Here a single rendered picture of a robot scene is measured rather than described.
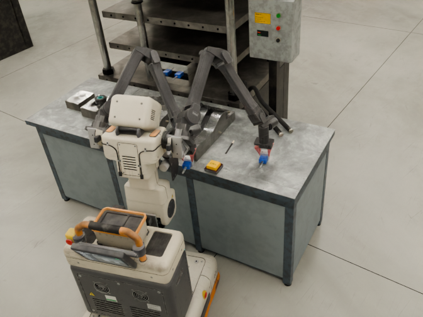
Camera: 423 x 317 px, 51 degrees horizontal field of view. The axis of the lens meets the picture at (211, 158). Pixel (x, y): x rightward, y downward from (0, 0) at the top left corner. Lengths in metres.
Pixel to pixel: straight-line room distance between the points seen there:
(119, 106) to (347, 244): 1.87
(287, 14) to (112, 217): 1.62
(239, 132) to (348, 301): 1.22
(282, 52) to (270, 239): 1.21
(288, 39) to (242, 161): 0.88
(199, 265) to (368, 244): 1.20
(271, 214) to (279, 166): 0.27
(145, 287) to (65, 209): 1.70
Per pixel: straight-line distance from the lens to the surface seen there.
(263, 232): 2.67
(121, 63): 3.96
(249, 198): 2.53
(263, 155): 2.53
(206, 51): 2.27
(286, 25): 2.93
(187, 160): 2.53
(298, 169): 2.50
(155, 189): 2.27
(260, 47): 3.06
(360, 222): 3.39
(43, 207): 3.84
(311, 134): 2.79
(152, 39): 3.67
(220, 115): 2.73
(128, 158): 2.13
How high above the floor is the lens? 2.35
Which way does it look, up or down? 37 degrees down
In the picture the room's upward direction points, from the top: 5 degrees counter-clockwise
